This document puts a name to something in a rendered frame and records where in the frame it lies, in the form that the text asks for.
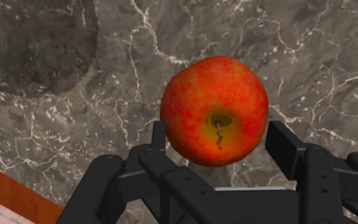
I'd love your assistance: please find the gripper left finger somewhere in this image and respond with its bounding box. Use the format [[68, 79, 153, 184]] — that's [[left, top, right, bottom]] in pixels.
[[55, 120, 253, 224]]

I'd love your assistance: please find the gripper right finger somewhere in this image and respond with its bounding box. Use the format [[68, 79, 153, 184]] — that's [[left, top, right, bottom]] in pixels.
[[265, 120, 358, 224]]

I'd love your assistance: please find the red apple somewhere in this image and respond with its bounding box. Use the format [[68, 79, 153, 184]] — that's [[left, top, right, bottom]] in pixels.
[[160, 55, 270, 168]]

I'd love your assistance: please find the brown wooden cabinet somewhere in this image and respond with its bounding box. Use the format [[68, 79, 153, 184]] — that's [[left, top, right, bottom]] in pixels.
[[0, 159, 65, 224]]

